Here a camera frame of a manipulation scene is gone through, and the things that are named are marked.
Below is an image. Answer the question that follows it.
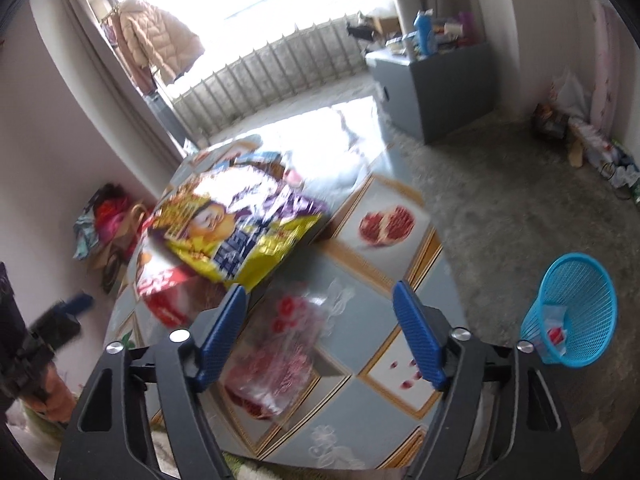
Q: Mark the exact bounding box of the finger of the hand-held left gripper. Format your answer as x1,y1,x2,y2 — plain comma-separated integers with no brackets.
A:
27,292,96,361

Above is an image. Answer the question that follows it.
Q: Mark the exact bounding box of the white red wrapper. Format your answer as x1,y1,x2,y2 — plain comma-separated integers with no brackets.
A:
537,302,568,356

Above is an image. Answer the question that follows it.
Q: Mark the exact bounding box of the green shaggy rug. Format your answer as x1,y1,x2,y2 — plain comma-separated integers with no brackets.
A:
15,405,281,480

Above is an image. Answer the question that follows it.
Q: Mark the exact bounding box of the metal balcony railing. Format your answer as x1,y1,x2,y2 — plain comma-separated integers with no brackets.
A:
172,15,371,136

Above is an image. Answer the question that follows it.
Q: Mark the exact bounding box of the clear red print plastic bag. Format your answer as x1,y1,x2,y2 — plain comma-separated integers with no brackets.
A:
220,280,351,418

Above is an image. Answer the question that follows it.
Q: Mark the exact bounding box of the floor clutter pile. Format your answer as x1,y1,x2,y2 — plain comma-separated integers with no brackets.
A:
532,102,640,201

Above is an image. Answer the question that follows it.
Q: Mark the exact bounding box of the blue bottle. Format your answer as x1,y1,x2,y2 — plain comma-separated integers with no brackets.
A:
414,9,436,56

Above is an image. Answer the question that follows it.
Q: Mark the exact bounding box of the white plastic bag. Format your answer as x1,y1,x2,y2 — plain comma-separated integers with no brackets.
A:
550,67,591,121

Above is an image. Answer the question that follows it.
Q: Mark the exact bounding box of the magenta tumbler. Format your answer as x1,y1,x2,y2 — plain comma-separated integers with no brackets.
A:
457,10,478,43

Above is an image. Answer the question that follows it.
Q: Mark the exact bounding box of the pile of colourful bags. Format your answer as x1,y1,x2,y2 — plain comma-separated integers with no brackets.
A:
72,182,151,301

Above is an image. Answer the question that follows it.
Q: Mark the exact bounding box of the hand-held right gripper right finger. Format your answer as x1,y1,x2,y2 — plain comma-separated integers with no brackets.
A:
391,280,583,480

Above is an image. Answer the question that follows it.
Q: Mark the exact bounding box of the beige puffer coat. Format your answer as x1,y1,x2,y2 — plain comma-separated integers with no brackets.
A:
112,0,206,91

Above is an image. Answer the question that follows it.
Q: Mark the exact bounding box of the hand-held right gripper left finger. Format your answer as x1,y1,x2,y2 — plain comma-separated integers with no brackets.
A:
54,284,248,480

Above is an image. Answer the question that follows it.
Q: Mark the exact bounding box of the blue plastic mesh basket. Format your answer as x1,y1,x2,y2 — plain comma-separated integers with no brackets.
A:
520,252,618,366

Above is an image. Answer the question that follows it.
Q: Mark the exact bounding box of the yellow purple snack bag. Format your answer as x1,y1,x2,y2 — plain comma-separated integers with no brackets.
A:
137,165,328,291

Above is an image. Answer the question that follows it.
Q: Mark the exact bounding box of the red snack packet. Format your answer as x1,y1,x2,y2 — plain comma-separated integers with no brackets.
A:
135,250,236,328

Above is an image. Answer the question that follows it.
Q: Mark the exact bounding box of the pink wallpaper roll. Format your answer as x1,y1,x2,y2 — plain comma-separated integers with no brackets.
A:
590,0,628,141

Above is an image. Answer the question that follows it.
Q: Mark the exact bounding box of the grey cabinet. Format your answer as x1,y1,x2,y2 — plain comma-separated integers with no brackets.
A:
365,40,493,143

